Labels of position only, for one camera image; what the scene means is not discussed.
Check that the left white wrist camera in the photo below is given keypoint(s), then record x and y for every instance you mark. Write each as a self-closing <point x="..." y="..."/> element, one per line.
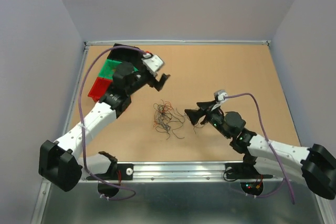
<point x="152" y="62"/>

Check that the green plastic bin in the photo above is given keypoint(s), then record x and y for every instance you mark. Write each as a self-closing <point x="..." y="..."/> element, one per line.
<point x="108" y="69"/>

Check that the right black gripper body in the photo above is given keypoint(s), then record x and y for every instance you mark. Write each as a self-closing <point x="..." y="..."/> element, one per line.
<point x="216" y="118"/>

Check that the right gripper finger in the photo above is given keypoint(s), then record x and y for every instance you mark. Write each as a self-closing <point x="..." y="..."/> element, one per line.
<point x="206" y="106"/>
<point x="194" y="115"/>

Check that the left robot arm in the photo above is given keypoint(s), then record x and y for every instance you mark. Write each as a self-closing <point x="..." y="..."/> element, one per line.
<point x="62" y="161"/>

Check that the aluminium front rail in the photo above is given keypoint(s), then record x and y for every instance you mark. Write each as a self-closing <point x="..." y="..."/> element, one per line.
<point x="150" y="172"/>

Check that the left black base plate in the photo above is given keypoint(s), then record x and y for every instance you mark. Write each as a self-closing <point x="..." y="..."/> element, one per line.
<point x="114" y="171"/>

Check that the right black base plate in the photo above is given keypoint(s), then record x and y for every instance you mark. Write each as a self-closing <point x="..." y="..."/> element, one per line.
<point x="240" y="171"/>

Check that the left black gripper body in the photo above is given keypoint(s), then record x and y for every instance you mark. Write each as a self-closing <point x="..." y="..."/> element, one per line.
<point x="143" y="77"/>

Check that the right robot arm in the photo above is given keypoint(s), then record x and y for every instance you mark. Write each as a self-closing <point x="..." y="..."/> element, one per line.
<point x="311" y="166"/>

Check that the black plastic bin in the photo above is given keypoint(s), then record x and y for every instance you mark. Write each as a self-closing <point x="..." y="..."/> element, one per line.
<point x="126" y="53"/>

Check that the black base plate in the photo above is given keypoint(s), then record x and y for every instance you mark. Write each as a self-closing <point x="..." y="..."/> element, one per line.
<point x="114" y="171"/>
<point x="240" y="171"/>

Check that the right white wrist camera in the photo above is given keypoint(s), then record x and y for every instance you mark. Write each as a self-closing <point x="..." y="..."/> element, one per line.
<point x="220" y="98"/>

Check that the red plastic bin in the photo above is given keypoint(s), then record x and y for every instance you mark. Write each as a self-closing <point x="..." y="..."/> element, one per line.
<point x="99" y="88"/>

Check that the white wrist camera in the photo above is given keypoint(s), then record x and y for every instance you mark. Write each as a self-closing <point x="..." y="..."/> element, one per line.
<point x="220" y="98"/>
<point x="152" y="62"/>

